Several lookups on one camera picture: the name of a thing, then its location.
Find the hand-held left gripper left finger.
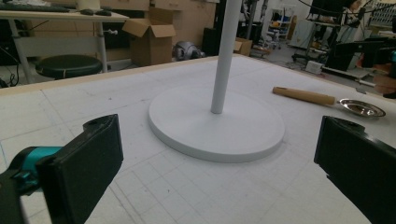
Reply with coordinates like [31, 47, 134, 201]
[35, 113, 124, 224]

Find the white hook rack stand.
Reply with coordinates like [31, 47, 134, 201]
[148, 0, 286, 164]

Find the grey round appliance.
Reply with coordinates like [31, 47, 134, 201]
[173, 40, 206, 62]

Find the small white box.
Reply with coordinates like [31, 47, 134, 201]
[305, 60, 325, 76]

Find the black keyboard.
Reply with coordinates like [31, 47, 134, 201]
[0, 2, 71, 14]

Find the large open cardboard box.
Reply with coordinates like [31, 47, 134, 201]
[121, 18, 177, 67]

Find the small cardboard box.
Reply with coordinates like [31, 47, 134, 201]
[233, 36, 254, 57]

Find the black round stool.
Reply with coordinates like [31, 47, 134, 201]
[35, 54, 104, 80]

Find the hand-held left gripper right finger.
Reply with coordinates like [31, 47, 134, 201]
[313, 115, 396, 224]

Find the white grid mat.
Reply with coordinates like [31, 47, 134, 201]
[0, 55, 396, 224]

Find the wooden handled metal skimmer spoon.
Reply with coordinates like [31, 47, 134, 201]
[272, 86, 387, 119]

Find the white legged desk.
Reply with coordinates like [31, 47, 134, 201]
[0, 8, 131, 84]

